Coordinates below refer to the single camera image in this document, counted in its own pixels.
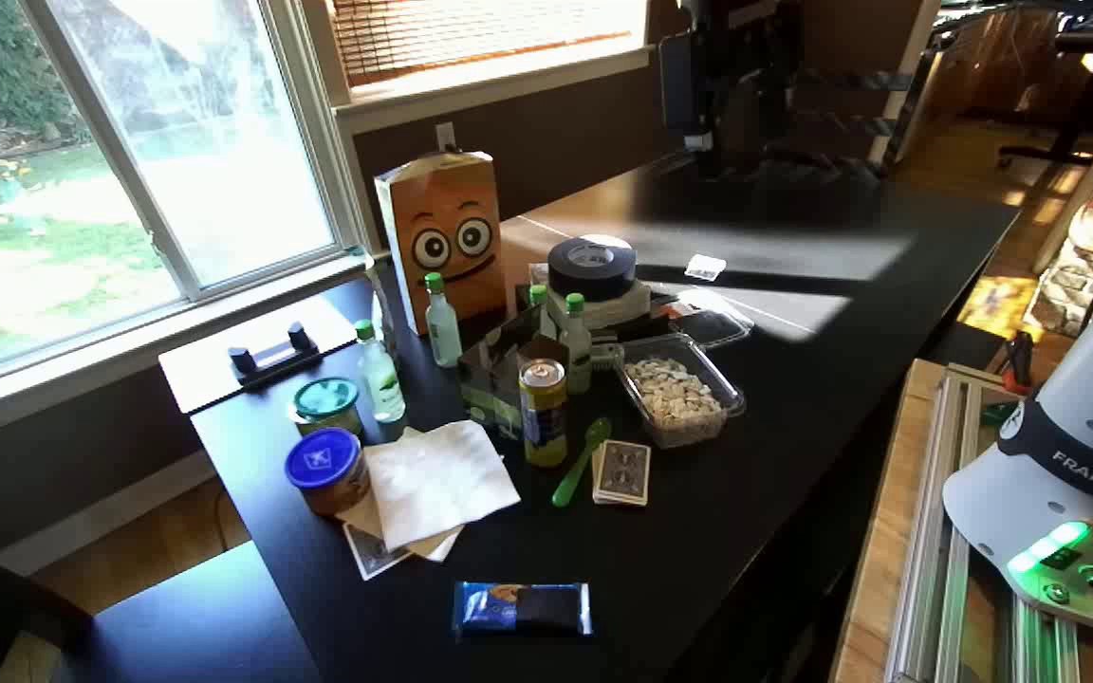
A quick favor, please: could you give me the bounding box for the green-capped clear bottle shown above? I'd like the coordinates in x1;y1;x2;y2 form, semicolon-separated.
519;276;554;333
420;270;467;374
563;290;596;385
354;319;413;436

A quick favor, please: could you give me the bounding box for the dark cardboard bottle carrier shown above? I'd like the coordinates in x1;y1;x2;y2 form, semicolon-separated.
458;302;602;444

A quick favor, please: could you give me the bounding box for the green plastic fork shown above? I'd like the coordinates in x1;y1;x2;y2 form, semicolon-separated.
546;413;619;513

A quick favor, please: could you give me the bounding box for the clear plastic popcorn container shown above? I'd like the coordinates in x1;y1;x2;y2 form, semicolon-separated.
616;329;750;457

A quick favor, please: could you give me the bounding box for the playing card deck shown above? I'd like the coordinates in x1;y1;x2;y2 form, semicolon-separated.
590;436;656;513

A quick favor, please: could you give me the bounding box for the black plastic lidded tray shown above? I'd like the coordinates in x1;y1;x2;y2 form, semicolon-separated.
663;302;757;356

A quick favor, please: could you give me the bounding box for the small white tag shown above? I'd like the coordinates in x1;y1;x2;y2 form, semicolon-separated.
681;252;734;285

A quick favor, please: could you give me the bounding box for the white paper napkin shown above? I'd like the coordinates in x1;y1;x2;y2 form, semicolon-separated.
360;419;528;553

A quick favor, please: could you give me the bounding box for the brown paper napkin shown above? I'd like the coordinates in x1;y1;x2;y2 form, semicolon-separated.
333;490;467;568

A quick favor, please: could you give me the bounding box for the blue-lid brown jar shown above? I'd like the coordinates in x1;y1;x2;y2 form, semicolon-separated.
280;425;375;522

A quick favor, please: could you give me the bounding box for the blue snack bar packet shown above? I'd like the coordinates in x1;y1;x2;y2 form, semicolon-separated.
452;576;599;640

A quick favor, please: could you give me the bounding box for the printed card under napkins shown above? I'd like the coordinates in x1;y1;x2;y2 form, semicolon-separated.
337;517;420;587

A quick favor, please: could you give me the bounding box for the bamboo window blind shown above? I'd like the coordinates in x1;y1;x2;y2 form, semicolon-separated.
322;0;653;93

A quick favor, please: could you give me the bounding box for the black ladder-back chair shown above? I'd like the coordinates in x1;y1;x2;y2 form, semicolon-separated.
656;0;947;184

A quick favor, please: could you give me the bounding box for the white board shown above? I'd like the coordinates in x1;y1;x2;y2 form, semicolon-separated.
157;291;360;422

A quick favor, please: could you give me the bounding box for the yellow item on floor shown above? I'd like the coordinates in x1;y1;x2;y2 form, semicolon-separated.
952;275;1045;345

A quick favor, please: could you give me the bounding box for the black handle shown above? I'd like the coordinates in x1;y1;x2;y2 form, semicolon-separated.
223;319;327;395

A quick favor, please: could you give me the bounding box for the white window frame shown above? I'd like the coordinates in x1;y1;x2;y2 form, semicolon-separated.
0;0;381;425

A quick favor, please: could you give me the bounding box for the aluminium rail robot stand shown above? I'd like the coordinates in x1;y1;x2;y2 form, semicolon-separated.
885;362;1091;683

